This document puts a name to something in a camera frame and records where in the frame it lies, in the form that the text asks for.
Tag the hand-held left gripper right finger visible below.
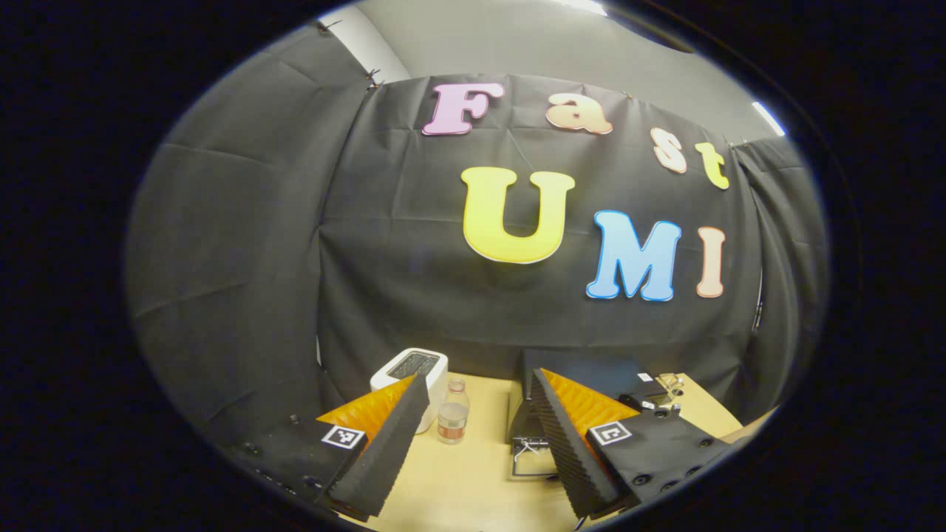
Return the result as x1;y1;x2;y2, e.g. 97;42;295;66
530;367;740;519

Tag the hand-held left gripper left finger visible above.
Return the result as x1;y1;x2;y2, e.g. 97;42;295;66
224;372;431;519

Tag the black electric oven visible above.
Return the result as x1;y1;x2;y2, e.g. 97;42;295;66
506;348;641;478

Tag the clear plastic bottle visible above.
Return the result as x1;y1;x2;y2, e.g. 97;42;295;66
437;377;472;446

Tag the white toaster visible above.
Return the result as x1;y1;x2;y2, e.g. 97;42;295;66
370;347;450;435

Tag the black backdrop cloth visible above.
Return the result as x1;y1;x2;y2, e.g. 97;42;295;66
126;22;830;444

